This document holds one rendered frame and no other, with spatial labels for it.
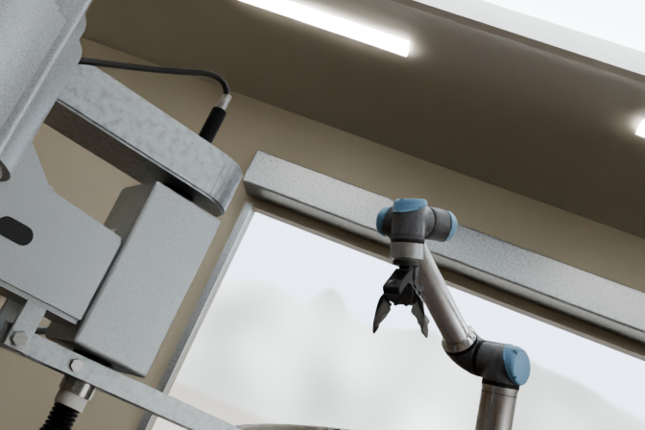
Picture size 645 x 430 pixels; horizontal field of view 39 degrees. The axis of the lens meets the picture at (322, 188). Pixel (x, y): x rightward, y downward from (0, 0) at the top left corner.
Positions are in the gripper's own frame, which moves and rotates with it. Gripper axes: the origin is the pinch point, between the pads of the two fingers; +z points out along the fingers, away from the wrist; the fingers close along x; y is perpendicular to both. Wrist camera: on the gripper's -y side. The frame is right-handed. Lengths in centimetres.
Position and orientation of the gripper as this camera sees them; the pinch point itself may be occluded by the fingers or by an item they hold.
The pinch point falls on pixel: (398, 336)
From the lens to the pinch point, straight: 243.4
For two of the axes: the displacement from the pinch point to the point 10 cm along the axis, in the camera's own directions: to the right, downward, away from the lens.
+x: -8.9, -0.1, 4.5
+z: -0.8, 9.9, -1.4
